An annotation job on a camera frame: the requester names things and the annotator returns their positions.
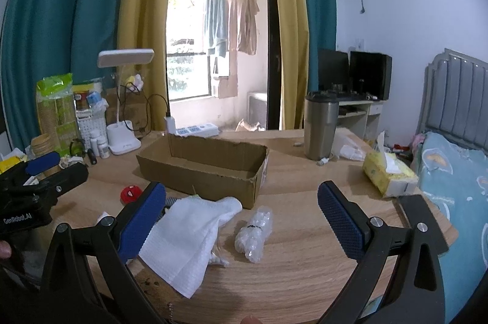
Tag green paper cup pack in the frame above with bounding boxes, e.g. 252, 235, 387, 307
36, 73, 79, 156

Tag hanging beige shirt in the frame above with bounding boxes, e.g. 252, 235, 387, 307
227, 0, 260, 56

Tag black charger cable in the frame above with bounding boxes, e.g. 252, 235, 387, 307
117, 81, 171, 138

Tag clear plastic bag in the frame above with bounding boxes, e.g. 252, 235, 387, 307
332, 133, 366, 161

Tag yellow curtain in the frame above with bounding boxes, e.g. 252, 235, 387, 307
117, 0, 169, 131
277, 0, 309, 129

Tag white cloth towel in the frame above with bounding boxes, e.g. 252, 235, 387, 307
139, 195, 242, 298

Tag yellow left curtain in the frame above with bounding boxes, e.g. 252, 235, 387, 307
117, 0, 169, 131

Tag teal left curtain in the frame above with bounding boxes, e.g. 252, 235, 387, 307
1, 0, 120, 148

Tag white pill bottle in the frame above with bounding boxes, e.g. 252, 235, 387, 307
89, 129, 100, 157
97, 136, 110, 159

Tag green lens glasses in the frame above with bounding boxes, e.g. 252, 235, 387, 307
70, 138, 86, 158

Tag white desk lamp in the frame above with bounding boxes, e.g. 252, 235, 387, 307
98, 48, 155, 155

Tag red spider face plush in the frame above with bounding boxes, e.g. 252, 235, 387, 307
120, 184, 143, 205

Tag white usb charger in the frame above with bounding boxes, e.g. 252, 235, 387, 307
164, 113, 176, 134

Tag person's left hand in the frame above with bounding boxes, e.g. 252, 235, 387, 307
0, 240, 12, 260

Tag blue patterned bedding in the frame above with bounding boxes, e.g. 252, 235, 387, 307
413, 132, 488, 322

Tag clear bubble wrap roll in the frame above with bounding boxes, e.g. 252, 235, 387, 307
234, 206, 274, 264

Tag white power strip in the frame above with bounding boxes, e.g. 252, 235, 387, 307
175, 123, 220, 137

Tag yellow tissue pack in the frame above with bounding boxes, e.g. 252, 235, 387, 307
362, 132, 418, 198

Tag white perforated basket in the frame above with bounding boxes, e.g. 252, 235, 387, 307
75, 109, 107, 149

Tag yellow right curtain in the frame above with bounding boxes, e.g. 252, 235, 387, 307
277, 0, 309, 129

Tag white computer desk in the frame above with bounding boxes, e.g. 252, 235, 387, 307
337, 100, 385, 141

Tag stack of paper cups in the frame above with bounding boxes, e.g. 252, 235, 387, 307
30, 133, 55, 157

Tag steel travel mug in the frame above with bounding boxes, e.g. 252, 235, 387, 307
304, 91, 339, 161

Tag hanging blue shirt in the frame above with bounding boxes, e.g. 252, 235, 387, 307
204, 0, 228, 57

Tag brown cardboard box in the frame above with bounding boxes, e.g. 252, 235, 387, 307
136, 134, 269, 209

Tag grey bed headboard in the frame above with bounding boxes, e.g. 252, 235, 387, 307
417, 48, 488, 152

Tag black computer monitor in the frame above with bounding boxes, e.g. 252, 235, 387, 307
318, 49, 393, 100

